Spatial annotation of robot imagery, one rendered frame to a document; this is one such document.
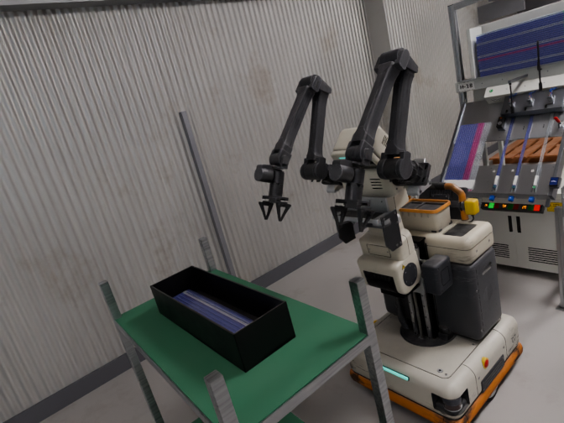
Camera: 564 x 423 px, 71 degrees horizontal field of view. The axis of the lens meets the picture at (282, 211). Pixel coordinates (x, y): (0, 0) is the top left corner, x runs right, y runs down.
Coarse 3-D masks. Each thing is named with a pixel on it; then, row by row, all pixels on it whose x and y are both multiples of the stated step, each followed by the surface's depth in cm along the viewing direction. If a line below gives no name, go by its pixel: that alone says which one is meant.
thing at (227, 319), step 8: (176, 296) 143; (184, 296) 141; (192, 296) 139; (200, 296) 138; (184, 304) 135; (192, 304) 133; (200, 304) 132; (208, 304) 130; (216, 304) 129; (200, 312) 126; (208, 312) 125; (216, 312) 124; (224, 312) 122; (232, 312) 121; (216, 320) 119; (224, 320) 118; (232, 320) 116; (240, 320) 115; (248, 320) 114; (232, 328) 112; (240, 328) 111
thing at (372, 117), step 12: (396, 60) 134; (408, 60) 136; (384, 72) 135; (396, 72) 136; (384, 84) 134; (372, 96) 134; (384, 96) 134; (372, 108) 132; (360, 120) 134; (372, 120) 131; (360, 132) 131; (372, 132) 131; (348, 144) 132; (360, 144) 128; (372, 144) 131; (348, 156) 131; (360, 156) 127
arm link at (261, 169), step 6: (282, 156) 161; (282, 162) 161; (288, 162) 162; (258, 168) 159; (264, 168) 159; (270, 168) 161; (276, 168) 164; (282, 168) 162; (258, 174) 159; (264, 174) 158; (270, 174) 159; (258, 180) 159; (264, 180) 159; (270, 180) 161
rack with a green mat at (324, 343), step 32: (256, 288) 144; (352, 288) 99; (128, 320) 145; (160, 320) 138; (320, 320) 113; (128, 352) 151; (160, 352) 118; (192, 352) 114; (288, 352) 102; (320, 352) 99; (352, 352) 98; (192, 384) 100; (224, 384) 76; (256, 384) 94; (288, 384) 91; (320, 384) 92; (384, 384) 107; (160, 416) 161; (224, 416) 77; (256, 416) 84; (288, 416) 162; (384, 416) 108
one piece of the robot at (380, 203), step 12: (372, 204) 165; (384, 204) 160; (348, 216) 168; (384, 216) 156; (396, 216) 160; (348, 228) 181; (384, 228) 156; (396, 228) 161; (348, 240) 181; (384, 240) 157; (396, 240) 161
